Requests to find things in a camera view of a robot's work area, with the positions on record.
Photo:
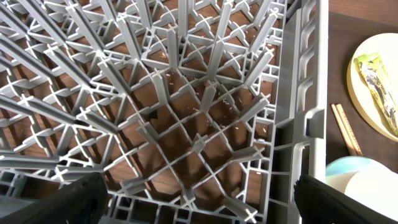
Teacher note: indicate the yellow round plate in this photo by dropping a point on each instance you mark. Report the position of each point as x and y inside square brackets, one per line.
[386, 45]

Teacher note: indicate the green snack wrapper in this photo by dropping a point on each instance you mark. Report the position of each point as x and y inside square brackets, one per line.
[379, 84]

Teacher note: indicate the grey plastic dish rack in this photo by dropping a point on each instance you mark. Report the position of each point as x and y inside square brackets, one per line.
[191, 111]

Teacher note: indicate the light blue bowl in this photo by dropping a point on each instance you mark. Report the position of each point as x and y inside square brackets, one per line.
[341, 171]

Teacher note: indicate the white paper cup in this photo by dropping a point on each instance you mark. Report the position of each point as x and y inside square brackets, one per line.
[376, 189]

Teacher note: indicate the wooden chopstick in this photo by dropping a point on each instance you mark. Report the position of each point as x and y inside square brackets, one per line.
[343, 131]
[354, 144]

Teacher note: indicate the brown serving tray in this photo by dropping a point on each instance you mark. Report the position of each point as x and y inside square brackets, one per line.
[345, 34]

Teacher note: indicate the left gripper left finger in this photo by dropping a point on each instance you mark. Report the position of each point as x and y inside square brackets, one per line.
[82, 201]

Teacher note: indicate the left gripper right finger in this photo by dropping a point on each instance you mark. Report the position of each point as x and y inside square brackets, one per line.
[317, 202]

